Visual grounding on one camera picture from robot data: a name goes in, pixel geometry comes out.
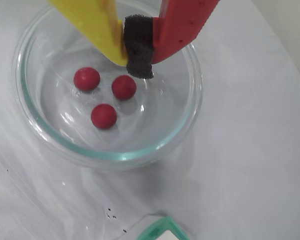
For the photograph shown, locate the white tablecloth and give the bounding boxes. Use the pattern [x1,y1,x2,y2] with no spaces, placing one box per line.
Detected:
[0,0,300,240]

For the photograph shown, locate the red ball pill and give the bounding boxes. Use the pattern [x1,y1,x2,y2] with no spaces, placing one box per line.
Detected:
[73,66,101,91]
[111,74,138,101]
[90,103,118,130]

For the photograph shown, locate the red gripper right finger foam pad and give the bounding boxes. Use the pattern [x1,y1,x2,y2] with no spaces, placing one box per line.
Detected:
[123,0,220,80]

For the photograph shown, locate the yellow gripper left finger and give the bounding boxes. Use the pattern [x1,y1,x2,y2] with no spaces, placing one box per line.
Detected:
[47,0,129,67]

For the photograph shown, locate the weekly pill organizer box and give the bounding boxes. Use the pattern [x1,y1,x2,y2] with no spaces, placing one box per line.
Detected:
[136,216,191,240]

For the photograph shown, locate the clear glass bowl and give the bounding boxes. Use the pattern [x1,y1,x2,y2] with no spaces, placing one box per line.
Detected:
[11,0,204,172]

